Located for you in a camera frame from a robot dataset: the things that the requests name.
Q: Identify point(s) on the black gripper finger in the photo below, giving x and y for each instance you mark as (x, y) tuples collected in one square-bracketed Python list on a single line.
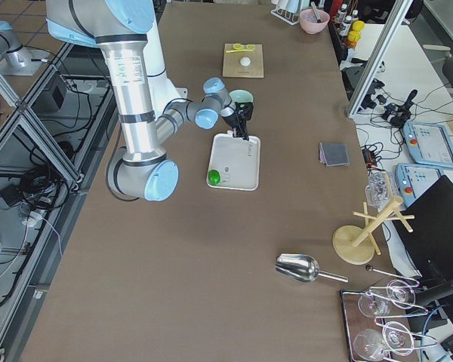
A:
[(243, 129), (238, 126)]

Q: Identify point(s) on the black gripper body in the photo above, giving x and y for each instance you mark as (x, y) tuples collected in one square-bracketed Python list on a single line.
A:
[(232, 119)]

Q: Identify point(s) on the white steamed bun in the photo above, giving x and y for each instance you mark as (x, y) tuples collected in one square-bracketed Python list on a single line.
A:
[(245, 61)]

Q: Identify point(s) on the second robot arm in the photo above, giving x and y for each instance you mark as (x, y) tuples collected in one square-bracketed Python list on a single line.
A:
[(15, 59)]

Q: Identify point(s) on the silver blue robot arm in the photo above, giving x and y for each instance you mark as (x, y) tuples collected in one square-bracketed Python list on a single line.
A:
[(150, 107)]

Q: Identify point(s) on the mint green bowl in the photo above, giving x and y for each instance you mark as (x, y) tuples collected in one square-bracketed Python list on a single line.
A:
[(241, 96)]

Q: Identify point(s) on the pink mixing bowl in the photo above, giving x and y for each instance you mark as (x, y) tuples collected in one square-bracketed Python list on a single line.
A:
[(308, 21)]

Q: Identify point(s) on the white rectangular tray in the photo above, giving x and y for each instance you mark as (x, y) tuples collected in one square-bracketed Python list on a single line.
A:
[(237, 160)]

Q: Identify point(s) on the wooden cutting board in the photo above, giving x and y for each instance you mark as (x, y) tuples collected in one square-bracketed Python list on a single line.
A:
[(232, 67)]

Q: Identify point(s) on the green lime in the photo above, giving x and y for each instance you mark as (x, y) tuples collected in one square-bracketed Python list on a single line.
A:
[(214, 177)]

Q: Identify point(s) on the yellow plastic knife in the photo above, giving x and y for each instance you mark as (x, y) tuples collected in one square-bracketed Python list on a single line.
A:
[(242, 50)]

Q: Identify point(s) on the grey folded cloth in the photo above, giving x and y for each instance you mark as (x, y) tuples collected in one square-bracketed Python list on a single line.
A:
[(333, 154)]

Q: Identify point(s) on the yellow toy figure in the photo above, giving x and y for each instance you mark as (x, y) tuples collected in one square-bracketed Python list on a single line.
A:
[(354, 34)]

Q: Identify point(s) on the metal scoop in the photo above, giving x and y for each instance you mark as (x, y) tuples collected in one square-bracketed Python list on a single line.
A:
[(303, 268)]

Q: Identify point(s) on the wooden mug tree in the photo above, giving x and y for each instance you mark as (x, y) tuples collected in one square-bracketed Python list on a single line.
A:
[(357, 246)]

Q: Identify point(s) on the blue teach pendant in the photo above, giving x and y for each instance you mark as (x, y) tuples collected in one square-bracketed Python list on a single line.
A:
[(414, 179), (428, 144)]

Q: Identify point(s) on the black laptop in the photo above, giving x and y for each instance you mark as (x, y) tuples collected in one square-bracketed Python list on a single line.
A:
[(430, 245)]

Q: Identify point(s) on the wine glass rack tray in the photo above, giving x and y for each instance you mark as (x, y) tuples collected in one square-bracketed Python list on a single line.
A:
[(376, 322)]

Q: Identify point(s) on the white wire dish rack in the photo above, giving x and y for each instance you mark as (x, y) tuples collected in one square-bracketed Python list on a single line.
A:
[(286, 10)]

